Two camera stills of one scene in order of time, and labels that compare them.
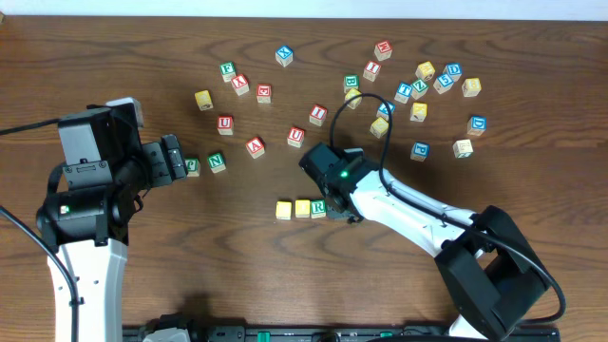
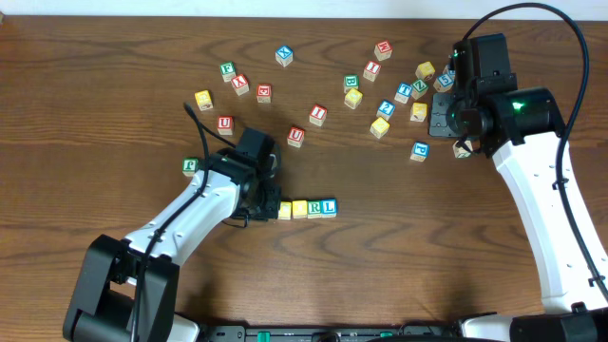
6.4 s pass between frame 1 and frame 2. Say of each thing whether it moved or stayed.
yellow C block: stayed
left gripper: moved
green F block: stayed
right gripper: moved
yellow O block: stayed
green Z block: stayed
